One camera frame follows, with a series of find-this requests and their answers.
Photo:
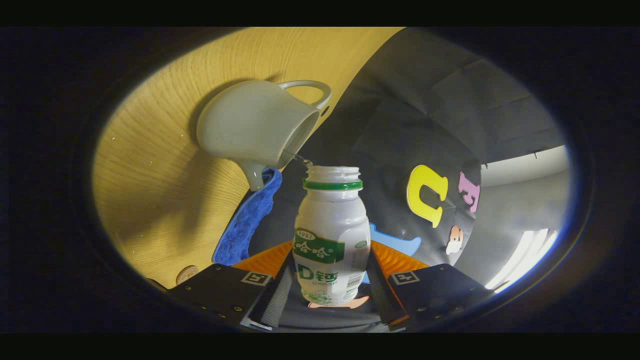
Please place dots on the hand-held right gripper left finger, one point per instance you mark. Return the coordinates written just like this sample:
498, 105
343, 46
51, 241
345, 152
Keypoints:
277, 300

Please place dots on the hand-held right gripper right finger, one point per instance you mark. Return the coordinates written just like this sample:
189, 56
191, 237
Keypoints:
382, 295

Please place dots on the white water bottle green label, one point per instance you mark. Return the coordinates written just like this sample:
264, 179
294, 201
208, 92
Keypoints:
330, 225

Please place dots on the round brown coaster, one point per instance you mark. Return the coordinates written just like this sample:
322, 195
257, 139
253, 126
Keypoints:
187, 274

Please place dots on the white ceramic teacup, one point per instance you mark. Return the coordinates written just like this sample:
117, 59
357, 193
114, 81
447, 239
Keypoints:
250, 125

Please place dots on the blue towel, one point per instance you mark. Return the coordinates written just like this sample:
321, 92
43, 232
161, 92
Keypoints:
245, 225

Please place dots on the black backdrop cloth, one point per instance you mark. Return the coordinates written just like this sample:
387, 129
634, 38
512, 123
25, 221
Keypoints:
400, 125

